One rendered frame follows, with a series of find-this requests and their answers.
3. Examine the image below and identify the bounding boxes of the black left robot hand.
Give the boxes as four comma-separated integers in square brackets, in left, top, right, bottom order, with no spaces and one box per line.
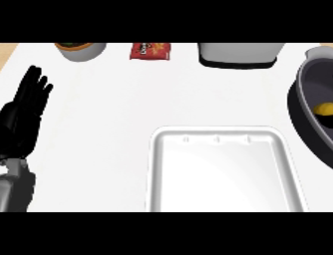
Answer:
[0,65,56,164]

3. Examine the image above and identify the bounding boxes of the yellow lemon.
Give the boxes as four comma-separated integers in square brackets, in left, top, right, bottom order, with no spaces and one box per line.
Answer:
[312,102,333,117]

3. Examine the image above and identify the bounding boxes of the dark grey pot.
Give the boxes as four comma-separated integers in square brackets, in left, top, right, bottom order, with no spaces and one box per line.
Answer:
[285,46,333,180]

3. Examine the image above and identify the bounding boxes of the white plastic tray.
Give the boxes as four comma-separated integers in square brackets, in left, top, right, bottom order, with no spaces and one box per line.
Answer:
[146,125,309,213]

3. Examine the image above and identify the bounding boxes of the grey planter with orange rim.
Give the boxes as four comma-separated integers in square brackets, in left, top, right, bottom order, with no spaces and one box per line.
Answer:
[53,42,109,64]

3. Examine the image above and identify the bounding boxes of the green plant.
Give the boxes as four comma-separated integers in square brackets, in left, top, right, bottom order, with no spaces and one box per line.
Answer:
[59,42,96,48]

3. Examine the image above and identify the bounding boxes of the white appliance with black base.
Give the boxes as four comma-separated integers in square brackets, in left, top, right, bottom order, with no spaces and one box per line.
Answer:
[195,42,287,71]

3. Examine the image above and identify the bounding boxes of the red snack bag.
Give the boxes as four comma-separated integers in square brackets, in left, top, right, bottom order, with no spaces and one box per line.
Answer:
[128,42,171,62]

